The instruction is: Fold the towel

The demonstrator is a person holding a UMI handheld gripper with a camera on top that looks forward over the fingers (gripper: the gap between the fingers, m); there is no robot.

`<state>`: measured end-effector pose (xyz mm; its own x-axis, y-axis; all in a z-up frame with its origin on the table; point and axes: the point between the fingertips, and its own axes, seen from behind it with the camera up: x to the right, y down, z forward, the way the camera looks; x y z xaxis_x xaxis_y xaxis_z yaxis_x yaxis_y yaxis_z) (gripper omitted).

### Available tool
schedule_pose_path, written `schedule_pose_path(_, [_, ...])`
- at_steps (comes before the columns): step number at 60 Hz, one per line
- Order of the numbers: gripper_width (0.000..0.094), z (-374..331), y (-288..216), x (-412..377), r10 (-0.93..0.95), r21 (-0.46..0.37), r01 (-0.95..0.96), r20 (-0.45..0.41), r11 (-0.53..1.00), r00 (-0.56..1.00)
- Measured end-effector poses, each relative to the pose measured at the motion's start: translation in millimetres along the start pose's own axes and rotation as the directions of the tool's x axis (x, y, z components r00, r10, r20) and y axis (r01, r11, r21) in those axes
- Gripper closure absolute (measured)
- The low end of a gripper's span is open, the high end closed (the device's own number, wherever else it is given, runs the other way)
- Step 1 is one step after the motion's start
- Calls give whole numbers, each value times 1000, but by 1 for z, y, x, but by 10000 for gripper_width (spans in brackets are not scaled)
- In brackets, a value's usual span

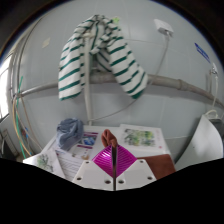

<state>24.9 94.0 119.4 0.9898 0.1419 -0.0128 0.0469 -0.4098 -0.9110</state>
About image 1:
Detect white printed text sheet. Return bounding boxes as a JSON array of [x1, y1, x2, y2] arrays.
[[54, 149, 85, 182]]

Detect window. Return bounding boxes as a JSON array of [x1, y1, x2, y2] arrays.
[[0, 55, 15, 122]]

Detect green hose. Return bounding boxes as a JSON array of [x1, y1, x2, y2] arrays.
[[14, 75, 28, 160]]

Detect grey horizontal wall pipe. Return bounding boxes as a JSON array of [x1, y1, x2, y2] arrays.
[[15, 70, 224, 109]]

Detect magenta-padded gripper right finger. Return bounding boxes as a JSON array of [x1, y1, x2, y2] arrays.
[[114, 144, 158, 191]]

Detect grey socket cable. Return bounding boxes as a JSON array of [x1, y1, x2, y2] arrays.
[[89, 33, 172, 123]]

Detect yellow hose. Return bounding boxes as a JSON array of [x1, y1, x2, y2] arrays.
[[11, 95, 35, 157]]

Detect leaflet with blue picture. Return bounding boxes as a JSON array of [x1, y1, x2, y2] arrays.
[[70, 131, 100, 160]]

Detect wall tap with hose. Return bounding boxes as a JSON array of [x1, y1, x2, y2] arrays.
[[203, 62, 221, 119]]

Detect white vertical pipe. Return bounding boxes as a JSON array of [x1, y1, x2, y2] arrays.
[[82, 32, 95, 126]]

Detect blue wall sign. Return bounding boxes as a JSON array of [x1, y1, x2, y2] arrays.
[[194, 42, 212, 64]]

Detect white wall socket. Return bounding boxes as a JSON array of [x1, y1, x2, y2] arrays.
[[153, 18, 175, 38]]

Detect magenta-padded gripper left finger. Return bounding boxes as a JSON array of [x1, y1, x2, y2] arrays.
[[72, 144, 115, 191]]

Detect brown towel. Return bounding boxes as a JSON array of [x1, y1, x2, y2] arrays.
[[101, 128, 177, 181]]

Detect blue-grey crumpled cloth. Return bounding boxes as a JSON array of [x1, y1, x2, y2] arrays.
[[55, 117, 85, 152]]

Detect white top-load washing machine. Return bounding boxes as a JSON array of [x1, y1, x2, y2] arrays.
[[174, 113, 224, 172]]

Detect green striped white towel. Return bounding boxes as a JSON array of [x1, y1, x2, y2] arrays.
[[57, 14, 149, 102]]

